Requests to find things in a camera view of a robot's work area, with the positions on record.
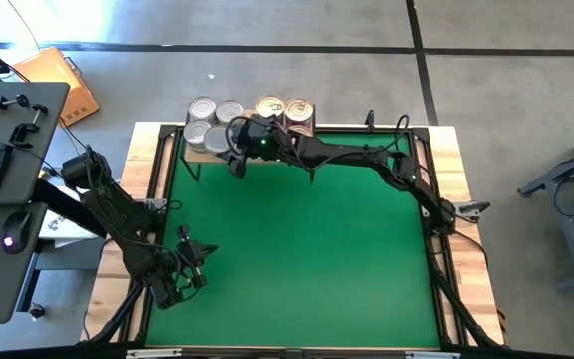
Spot black computer mouse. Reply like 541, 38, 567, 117
0, 210, 33, 255

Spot wooden shelf black metal frame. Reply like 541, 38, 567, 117
180, 102, 317, 184

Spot black aluminium table frame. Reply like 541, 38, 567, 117
81, 108, 505, 350

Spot green table mat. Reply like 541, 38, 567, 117
145, 130, 442, 349

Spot silver bracket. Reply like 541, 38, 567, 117
125, 348, 183, 359
404, 350, 461, 359

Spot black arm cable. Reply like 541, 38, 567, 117
164, 197, 206, 301
224, 113, 413, 174

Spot orange case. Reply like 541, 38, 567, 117
11, 46, 102, 127

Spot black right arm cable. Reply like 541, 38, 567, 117
224, 113, 413, 174

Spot white paper sheets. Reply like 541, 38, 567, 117
37, 196, 112, 250

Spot grey metal leg workbench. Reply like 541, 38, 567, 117
517, 124, 574, 293

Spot black computer desk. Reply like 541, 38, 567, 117
0, 81, 110, 325

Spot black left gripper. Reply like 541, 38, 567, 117
174, 223, 220, 290

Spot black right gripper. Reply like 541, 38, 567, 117
225, 115, 283, 180

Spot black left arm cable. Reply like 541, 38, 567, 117
164, 197, 206, 301

